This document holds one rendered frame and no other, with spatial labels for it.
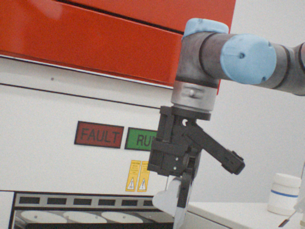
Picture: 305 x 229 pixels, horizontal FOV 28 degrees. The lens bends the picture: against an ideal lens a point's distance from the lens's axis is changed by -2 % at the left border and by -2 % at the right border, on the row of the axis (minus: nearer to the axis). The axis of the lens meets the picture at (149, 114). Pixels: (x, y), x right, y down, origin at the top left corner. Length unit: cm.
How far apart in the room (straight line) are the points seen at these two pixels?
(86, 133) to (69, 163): 7
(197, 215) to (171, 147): 43
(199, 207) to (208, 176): 231
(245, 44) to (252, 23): 290
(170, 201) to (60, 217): 28
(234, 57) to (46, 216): 51
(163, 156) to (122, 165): 29
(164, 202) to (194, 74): 22
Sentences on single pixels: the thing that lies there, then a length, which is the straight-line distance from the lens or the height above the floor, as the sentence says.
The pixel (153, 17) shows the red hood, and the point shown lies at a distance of 124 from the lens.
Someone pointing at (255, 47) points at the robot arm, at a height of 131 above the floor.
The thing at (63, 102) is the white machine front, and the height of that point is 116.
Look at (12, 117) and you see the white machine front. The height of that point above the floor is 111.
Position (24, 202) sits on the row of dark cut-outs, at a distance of 120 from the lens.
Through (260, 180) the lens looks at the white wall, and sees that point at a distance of 412.
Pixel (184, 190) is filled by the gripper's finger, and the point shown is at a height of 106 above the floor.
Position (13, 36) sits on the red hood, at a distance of 107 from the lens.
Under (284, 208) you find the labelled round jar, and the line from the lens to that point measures 155.
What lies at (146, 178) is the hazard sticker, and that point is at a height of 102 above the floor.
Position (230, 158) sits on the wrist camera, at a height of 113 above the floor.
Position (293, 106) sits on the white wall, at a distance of 425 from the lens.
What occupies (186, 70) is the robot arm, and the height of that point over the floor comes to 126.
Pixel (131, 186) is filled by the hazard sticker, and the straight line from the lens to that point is 134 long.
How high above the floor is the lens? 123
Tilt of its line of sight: 3 degrees down
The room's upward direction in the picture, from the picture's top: 11 degrees clockwise
